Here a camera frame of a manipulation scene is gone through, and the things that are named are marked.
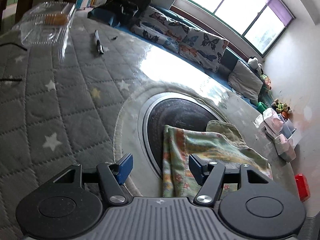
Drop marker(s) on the folded butterfly print blanket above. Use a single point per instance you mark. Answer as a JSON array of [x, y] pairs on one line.
[[154, 26]]

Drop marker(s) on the black pen on table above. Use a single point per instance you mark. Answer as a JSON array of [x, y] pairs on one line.
[[98, 44]]

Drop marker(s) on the clear plastic food box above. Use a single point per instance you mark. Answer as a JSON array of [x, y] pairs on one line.
[[47, 23]]

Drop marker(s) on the red small box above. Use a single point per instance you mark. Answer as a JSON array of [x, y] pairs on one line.
[[303, 187]]

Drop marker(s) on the white plush toy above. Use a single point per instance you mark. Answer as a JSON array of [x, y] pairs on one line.
[[255, 65]]

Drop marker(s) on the grey quilted star table cover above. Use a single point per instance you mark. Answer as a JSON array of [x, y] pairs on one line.
[[66, 109]]

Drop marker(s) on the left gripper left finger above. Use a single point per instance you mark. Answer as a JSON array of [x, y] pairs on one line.
[[112, 177]]

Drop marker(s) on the black bag on sofa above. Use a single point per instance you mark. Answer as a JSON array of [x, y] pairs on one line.
[[125, 10]]

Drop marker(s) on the grey plain cushion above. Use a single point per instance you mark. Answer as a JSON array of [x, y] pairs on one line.
[[245, 82]]

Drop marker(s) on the blue sofa bed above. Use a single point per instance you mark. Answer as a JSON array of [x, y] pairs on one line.
[[227, 64]]

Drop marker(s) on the large butterfly print pillow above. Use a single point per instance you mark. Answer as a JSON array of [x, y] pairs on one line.
[[203, 48]]

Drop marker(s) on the colourful patterned children's garment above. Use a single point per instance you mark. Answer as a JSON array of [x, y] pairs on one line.
[[220, 142]]

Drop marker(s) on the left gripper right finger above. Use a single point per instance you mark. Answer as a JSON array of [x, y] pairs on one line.
[[209, 175]]

